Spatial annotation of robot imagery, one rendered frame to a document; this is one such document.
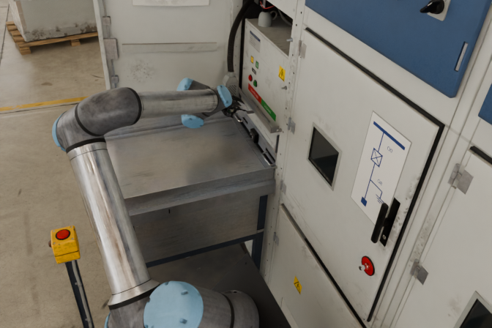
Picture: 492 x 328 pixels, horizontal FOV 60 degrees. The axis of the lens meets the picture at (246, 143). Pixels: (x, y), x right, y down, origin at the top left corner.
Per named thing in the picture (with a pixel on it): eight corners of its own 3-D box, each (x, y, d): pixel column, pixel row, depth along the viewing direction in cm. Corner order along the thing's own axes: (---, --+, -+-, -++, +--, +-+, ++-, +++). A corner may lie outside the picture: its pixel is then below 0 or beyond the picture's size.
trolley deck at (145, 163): (118, 229, 167) (117, 218, 164) (100, 143, 214) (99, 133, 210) (274, 192, 190) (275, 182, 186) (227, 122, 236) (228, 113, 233)
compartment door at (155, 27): (111, 111, 229) (90, -33, 187) (227, 106, 240) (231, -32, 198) (110, 118, 224) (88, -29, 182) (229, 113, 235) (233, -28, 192)
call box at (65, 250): (56, 265, 151) (50, 245, 145) (56, 248, 157) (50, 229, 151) (80, 258, 153) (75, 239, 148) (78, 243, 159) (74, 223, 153)
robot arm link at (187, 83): (174, 102, 181) (174, 83, 186) (199, 110, 188) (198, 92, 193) (186, 90, 175) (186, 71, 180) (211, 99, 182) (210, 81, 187)
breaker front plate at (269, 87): (277, 161, 189) (290, 62, 162) (239, 108, 225) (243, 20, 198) (280, 161, 190) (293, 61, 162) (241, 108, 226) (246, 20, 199)
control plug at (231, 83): (225, 109, 215) (225, 78, 205) (221, 105, 219) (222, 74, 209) (239, 107, 218) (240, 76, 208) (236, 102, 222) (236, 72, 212)
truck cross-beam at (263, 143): (279, 173, 190) (280, 162, 186) (236, 113, 230) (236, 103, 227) (289, 170, 191) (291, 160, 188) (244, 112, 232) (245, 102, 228)
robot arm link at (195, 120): (197, 113, 168) (195, 88, 174) (176, 124, 174) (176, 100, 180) (212, 122, 175) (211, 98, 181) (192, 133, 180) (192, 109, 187)
